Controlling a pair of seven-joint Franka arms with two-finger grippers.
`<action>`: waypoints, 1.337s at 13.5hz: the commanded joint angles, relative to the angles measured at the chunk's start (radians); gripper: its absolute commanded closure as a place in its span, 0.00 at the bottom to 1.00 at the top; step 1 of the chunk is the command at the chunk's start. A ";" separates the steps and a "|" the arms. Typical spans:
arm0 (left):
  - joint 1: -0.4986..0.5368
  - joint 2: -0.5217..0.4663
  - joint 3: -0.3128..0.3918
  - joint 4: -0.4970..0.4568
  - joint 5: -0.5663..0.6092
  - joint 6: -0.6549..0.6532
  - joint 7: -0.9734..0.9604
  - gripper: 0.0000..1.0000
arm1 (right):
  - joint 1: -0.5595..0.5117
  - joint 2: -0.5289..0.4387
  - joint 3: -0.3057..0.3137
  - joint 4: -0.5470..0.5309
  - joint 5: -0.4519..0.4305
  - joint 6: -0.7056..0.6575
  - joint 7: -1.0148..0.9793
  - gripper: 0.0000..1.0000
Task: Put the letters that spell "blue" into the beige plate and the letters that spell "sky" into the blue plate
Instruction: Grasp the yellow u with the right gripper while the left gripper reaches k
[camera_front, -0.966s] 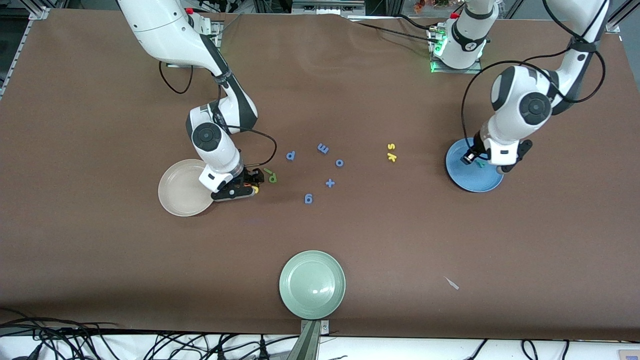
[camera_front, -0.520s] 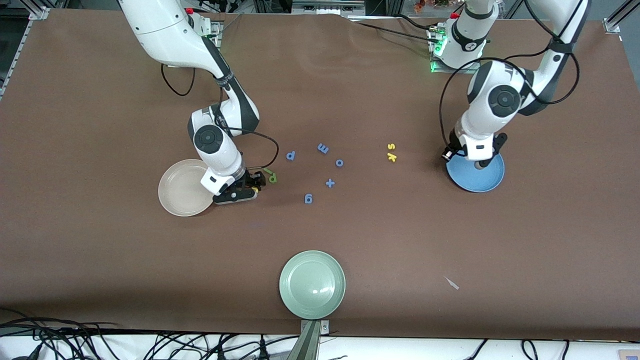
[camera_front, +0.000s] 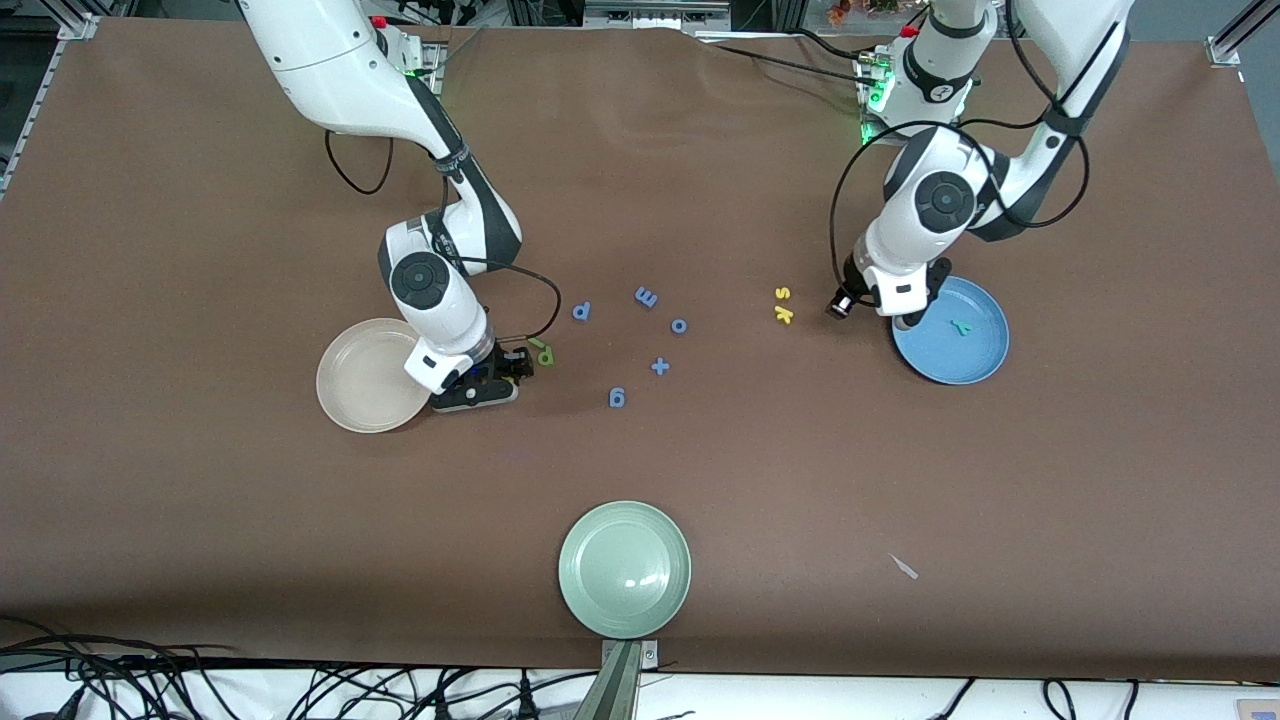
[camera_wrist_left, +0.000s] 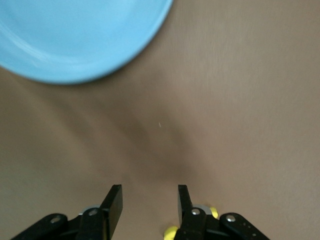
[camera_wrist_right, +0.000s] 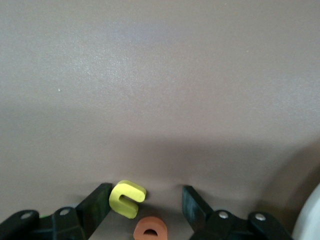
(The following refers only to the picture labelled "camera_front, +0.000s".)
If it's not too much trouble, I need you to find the beige round plate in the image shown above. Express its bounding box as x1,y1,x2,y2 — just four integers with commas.
316,318,438,434

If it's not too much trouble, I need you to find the blue round plate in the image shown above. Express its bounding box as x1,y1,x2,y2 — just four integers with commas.
891,275,1010,386

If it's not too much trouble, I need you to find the brown table cover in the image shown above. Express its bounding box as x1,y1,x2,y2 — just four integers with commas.
0,18,1280,683

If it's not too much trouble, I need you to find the pale green round plate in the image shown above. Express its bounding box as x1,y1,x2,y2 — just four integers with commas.
558,500,693,640

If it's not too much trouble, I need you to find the grey metal crossbar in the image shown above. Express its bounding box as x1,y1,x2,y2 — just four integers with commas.
585,0,731,26

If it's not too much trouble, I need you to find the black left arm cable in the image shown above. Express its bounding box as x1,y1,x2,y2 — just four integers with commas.
828,0,1091,296

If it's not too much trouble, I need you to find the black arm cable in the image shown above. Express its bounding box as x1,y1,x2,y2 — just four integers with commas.
828,0,1091,296
325,130,563,341

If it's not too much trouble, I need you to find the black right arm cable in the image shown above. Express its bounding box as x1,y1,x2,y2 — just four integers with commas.
325,130,563,341

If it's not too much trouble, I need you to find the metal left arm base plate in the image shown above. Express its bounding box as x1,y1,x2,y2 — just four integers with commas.
855,50,966,149

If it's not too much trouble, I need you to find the black cable on table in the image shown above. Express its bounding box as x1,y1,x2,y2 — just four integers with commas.
690,30,881,89

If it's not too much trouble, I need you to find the grey metal mounting post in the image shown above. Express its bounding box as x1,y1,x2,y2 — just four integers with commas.
575,638,661,720

